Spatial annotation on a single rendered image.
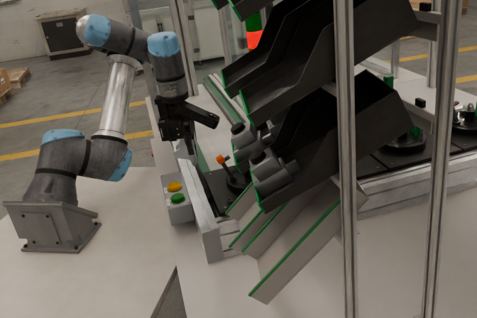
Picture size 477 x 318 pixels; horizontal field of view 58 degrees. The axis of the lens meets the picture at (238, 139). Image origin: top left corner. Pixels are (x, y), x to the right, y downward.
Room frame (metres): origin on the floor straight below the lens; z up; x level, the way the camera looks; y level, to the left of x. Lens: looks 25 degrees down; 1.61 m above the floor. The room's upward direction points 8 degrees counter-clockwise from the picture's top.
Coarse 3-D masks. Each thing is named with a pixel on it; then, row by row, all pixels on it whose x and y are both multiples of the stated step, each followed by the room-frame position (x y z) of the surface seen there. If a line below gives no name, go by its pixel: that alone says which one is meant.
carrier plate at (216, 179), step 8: (232, 168) 1.19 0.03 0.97; (208, 176) 1.16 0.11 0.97; (216, 176) 1.15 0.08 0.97; (224, 176) 1.14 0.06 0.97; (208, 184) 1.11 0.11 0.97; (216, 184) 1.10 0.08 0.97; (224, 184) 1.10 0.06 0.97; (216, 192) 1.06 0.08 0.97; (224, 192) 1.05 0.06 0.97; (232, 192) 1.04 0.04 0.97; (216, 200) 1.01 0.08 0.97; (224, 200) 1.01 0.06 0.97; (216, 208) 0.99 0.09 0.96; (224, 208) 0.97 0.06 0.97
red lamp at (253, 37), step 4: (248, 32) 1.29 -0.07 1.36; (252, 32) 1.28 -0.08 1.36; (256, 32) 1.28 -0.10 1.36; (260, 32) 1.28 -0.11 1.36; (248, 36) 1.29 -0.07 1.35; (252, 36) 1.28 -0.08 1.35; (256, 36) 1.28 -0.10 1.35; (260, 36) 1.28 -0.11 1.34; (248, 40) 1.29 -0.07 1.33; (252, 40) 1.28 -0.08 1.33; (256, 40) 1.28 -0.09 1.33; (248, 44) 1.29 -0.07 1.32; (252, 44) 1.28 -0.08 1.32; (256, 44) 1.28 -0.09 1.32; (252, 48) 1.28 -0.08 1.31
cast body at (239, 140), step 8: (232, 128) 0.80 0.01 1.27; (240, 128) 0.79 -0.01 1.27; (248, 128) 0.78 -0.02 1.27; (232, 136) 0.79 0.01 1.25; (240, 136) 0.78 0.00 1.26; (248, 136) 0.78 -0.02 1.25; (256, 136) 0.79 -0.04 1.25; (264, 136) 0.80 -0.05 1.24; (272, 136) 0.79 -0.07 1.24; (240, 144) 0.78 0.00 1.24; (248, 144) 0.78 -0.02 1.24; (256, 144) 0.78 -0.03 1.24; (264, 144) 0.79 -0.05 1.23; (240, 152) 0.79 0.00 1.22; (248, 152) 0.78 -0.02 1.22; (240, 160) 0.79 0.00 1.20
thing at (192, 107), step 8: (184, 104) 1.05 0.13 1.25; (192, 104) 1.08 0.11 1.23; (176, 112) 1.04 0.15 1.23; (184, 112) 1.04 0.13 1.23; (192, 112) 1.04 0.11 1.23; (200, 112) 1.05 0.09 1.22; (208, 112) 1.07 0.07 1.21; (200, 120) 1.03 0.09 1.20; (208, 120) 1.03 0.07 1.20; (216, 120) 1.04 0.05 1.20
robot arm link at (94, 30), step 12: (84, 24) 1.31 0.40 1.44; (96, 24) 1.08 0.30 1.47; (108, 24) 1.09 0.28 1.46; (120, 24) 1.12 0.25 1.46; (84, 36) 1.09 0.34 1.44; (96, 36) 1.08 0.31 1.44; (108, 36) 1.08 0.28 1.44; (120, 36) 1.09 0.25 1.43; (132, 36) 1.11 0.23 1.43; (96, 48) 1.45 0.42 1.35; (108, 48) 1.10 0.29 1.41; (120, 48) 1.10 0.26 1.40
